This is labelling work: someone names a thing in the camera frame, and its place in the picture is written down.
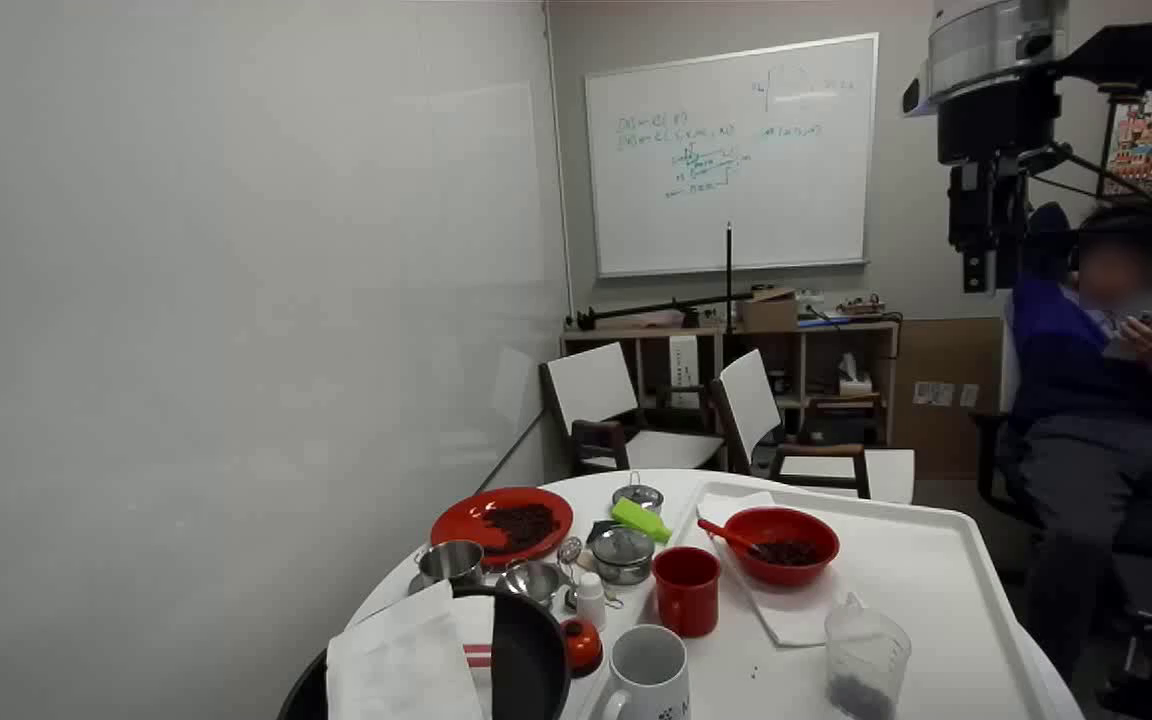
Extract round metal tin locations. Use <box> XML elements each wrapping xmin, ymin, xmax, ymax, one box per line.
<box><xmin>585</xmin><ymin>516</ymin><xmax>654</xmax><ymax>588</ymax></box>

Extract white rectangular tray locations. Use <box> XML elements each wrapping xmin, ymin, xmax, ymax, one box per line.
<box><xmin>692</xmin><ymin>493</ymin><xmax>889</xmax><ymax>651</ymax></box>

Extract red plate with beans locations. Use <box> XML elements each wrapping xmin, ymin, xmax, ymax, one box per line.
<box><xmin>427</xmin><ymin>485</ymin><xmax>574</xmax><ymax>571</ymax></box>

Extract metal spoon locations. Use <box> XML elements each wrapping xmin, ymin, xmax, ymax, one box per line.
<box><xmin>692</xmin><ymin>516</ymin><xmax>772</xmax><ymax>555</ymax></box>

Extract small red object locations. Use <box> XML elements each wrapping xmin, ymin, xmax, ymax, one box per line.
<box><xmin>558</xmin><ymin>615</ymin><xmax>609</xmax><ymax>678</ymax></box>

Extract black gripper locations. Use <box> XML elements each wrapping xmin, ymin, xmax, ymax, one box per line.
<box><xmin>936</xmin><ymin>78</ymin><xmax>1047</xmax><ymax>293</ymax></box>

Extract white folded cloth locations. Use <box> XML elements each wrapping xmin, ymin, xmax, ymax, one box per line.
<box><xmin>325</xmin><ymin>581</ymin><xmax>501</xmax><ymax>720</ymax></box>

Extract chair with white back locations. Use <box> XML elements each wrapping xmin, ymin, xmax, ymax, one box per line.
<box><xmin>545</xmin><ymin>340</ymin><xmax>729</xmax><ymax>471</ymax></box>
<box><xmin>716</xmin><ymin>347</ymin><xmax>869</xmax><ymax>486</ymax></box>

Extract round white table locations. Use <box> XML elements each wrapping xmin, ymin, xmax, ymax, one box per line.
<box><xmin>653</xmin><ymin>466</ymin><xmax>1086</xmax><ymax>720</ymax></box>

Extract green marker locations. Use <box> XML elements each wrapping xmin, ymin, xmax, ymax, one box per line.
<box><xmin>609</xmin><ymin>497</ymin><xmax>676</xmax><ymax>548</ymax></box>

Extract whiteboard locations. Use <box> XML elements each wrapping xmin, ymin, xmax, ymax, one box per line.
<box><xmin>585</xmin><ymin>30</ymin><xmax>885</xmax><ymax>281</ymax></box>

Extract white paper sheet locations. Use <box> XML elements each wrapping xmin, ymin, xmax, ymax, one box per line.
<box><xmin>864</xmin><ymin>449</ymin><xmax>921</xmax><ymax>509</ymax></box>

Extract dark beans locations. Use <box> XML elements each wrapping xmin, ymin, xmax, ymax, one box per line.
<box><xmin>827</xmin><ymin>672</ymin><xmax>889</xmax><ymax>720</ymax></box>

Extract small white shaker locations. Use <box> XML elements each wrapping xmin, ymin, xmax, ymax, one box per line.
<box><xmin>568</xmin><ymin>571</ymin><xmax>611</xmax><ymax>631</ymax></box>

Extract black boom stand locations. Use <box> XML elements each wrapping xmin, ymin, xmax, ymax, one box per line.
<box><xmin>568</xmin><ymin>224</ymin><xmax>798</xmax><ymax>337</ymax></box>

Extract red bowl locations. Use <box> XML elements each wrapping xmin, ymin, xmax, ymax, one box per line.
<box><xmin>719</xmin><ymin>502</ymin><xmax>843</xmax><ymax>588</ymax></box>

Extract white mug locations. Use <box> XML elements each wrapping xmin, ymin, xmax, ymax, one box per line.
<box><xmin>587</xmin><ymin>621</ymin><xmax>695</xmax><ymax>720</ymax></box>

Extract seated person blue sweater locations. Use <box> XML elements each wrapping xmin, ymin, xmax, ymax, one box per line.
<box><xmin>1001</xmin><ymin>195</ymin><xmax>1152</xmax><ymax>672</ymax></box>

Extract black round object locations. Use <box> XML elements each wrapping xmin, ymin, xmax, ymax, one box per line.
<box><xmin>489</xmin><ymin>585</ymin><xmax>573</xmax><ymax>720</ymax></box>

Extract red cup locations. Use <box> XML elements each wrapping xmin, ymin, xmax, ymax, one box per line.
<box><xmin>653</xmin><ymin>544</ymin><xmax>723</xmax><ymax>640</ymax></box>

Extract small cardboard box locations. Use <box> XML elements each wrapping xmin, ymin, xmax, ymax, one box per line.
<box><xmin>735</xmin><ymin>285</ymin><xmax>804</xmax><ymax>330</ymax></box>

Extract clear plastic cup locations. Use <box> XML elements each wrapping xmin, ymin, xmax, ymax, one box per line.
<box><xmin>817</xmin><ymin>593</ymin><xmax>917</xmax><ymax>720</ymax></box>

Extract small metal cup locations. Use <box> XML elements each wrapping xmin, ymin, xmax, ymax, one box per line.
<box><xmin>492</xmin><ymin>555</ymin><xmax>573</xmax><ymax>615</ymax></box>
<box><xmin>410</xmin><ymin>534</ymin><xmax>489</xmax><ymax>595</ymax></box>

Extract large cardboard box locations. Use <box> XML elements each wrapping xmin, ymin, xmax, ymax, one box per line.
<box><xmin>891</xmin><ymin>317</ymin><xmax>1009</xmax><ymax>493</ymax></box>

